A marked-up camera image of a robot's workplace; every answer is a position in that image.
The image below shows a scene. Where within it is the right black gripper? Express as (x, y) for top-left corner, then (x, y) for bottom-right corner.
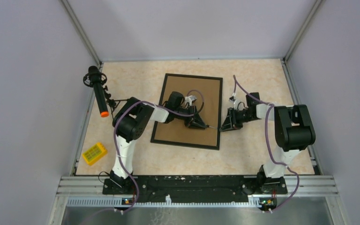
(219, 107), (258, 132)

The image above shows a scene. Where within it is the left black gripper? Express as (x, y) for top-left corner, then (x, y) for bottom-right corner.
(174, 105), (207, 130)

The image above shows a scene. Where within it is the black picture frame brown backing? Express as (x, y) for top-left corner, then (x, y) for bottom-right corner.
(150, 74), (223, 150)

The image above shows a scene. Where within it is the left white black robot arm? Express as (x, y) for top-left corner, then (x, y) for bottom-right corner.
(110, 91), (208, 194)

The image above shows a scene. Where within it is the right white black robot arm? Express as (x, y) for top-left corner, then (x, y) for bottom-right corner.
(219, 92), (316, 193)

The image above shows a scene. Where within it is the yellow screw bit box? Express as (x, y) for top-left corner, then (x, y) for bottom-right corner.
(82, 142), (108, 166)

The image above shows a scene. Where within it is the black microphone orange tip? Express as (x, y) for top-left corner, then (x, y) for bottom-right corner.
(82, 66), (109, 118)

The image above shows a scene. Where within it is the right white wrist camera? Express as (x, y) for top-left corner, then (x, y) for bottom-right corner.
(229, 96), (245, 110)

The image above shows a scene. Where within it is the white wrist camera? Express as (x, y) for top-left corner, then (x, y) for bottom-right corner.
(184, 95), (197, 108)
(229, 96), (245, 110)

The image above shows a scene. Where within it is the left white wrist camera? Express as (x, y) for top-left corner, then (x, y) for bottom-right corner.
(184, 95), (197, 108)

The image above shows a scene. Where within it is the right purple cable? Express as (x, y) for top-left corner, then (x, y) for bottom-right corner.
(232, 75), (300, 213)

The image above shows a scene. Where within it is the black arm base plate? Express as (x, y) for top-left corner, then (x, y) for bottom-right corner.
(102, 172), (288, 195)

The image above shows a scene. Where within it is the aluminium front rail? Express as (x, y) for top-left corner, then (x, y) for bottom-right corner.
(55, 175), (339, 197)

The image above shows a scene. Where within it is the white slotted cable duct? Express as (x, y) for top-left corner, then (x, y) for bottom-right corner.
(67, 196), (261, 208)

